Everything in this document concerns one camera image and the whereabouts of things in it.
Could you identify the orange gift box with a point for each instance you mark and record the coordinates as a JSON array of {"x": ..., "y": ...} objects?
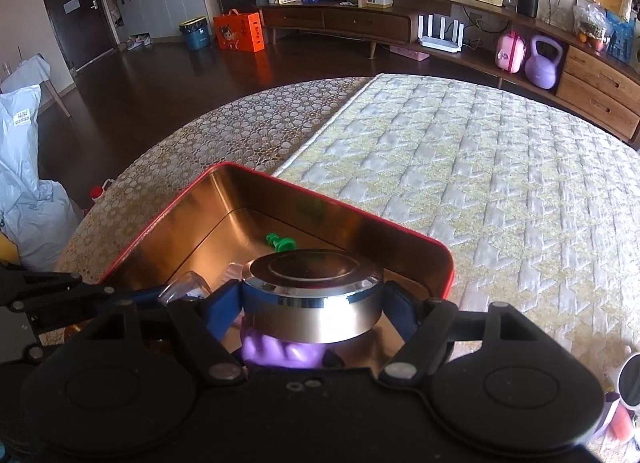
[{"x": 239, "y": 33}]

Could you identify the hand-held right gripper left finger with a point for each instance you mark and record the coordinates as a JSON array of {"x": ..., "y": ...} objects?
[{"x": 225, "y": 308}]

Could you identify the clear plastic piece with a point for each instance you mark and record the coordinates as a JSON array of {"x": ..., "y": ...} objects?
[{"x": 182, "y": 285}]

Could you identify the round silver and gold tin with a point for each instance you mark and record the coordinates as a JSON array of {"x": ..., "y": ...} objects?
[{"x": 312, "y": 298}]

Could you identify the pink toy suitcase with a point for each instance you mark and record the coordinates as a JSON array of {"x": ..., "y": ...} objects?
[{"x": 510, "y": 55}]

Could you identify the red tin box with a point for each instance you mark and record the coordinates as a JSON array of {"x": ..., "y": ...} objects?
[{"x": 210, "y": 213}]

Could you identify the teal trash bin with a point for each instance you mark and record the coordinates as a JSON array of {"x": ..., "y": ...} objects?
[{"x": 195, "y": 35}]

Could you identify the wooden TV cabinet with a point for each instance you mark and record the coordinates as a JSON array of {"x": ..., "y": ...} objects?
[{"x": 350, "y": 20}]

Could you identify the small green toy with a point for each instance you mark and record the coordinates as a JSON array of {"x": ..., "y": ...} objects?
[{"x": 281, "y": 243}]

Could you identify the pink power strip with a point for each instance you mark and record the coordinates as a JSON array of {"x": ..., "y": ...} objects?
[{"x": 410, "y": 53}]

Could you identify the cream quilted mat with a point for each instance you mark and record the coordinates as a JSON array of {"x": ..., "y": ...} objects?
[{"x": 475, "y": 183}]

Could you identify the white plastic bag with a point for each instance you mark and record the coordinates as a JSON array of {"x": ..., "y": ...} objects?
[{"x": 30, "y": 183}]

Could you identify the purple kettlebell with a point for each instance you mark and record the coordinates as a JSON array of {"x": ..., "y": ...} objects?
[{"x": 542, "y": 68}]

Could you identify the dark door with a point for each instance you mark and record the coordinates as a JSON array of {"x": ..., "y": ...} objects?
[{"x": 75, "y": 13}]

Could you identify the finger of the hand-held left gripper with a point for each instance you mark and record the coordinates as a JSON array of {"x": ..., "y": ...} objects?
[
  {"x": 75, "y": 300},
  {"x": 45, "y": 280}
]

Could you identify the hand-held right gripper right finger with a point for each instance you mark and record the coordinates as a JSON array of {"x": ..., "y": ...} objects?
[{"x": 400, "y": 310}]

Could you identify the white sunglasses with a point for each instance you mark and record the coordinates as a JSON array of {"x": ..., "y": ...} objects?
[{"x": 630, "y": 383}]

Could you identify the white router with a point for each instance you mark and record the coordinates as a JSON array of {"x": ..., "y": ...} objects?
[{"x": 440, "y": 40}]

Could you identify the purple spiky massage ball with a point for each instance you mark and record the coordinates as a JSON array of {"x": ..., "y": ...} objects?
[{"x": 280, "y": 353}]

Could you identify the pair of shoes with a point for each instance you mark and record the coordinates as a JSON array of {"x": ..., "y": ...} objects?
[{"x": 137, "y": 41}]

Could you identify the clear plastic bag of fruit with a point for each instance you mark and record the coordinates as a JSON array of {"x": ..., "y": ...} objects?
[{"x": 592, "y": 25}]

